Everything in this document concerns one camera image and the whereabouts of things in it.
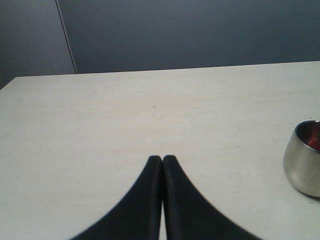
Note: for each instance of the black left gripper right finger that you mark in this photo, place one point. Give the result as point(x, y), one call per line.
point(188, 215)

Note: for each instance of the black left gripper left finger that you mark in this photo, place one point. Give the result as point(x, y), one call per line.
point(137, 216)

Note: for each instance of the stainless steel cup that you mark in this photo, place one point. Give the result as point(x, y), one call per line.
point(301, 163)

